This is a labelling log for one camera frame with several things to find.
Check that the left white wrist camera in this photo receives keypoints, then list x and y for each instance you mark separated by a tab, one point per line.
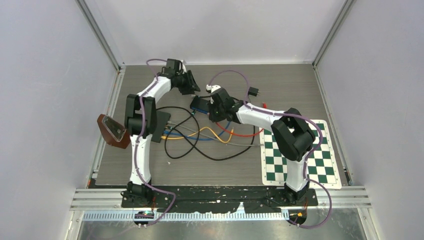
183	66

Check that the brown object at left edge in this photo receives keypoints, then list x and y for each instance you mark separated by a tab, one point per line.
113	133

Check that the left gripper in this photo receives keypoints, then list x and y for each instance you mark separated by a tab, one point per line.
191	87

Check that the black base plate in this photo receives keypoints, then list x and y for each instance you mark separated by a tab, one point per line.
213	199

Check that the green white chessboard mat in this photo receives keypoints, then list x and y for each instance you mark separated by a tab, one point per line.
322	166

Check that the plain black network switch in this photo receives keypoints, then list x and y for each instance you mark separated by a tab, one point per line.
162	121

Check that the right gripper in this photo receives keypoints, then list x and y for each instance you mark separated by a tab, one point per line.
213	117

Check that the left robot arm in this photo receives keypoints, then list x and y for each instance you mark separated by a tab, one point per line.
141	123

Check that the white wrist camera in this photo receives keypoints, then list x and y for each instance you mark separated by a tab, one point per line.
183	66
210	89

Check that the black switch with blue ports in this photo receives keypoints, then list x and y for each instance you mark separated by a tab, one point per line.
200	105

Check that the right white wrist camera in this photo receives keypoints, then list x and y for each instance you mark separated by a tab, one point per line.
210	89

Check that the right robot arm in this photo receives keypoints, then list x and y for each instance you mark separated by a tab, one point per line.
292	133

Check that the black power adapter with cord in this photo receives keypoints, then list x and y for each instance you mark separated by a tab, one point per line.
253	91

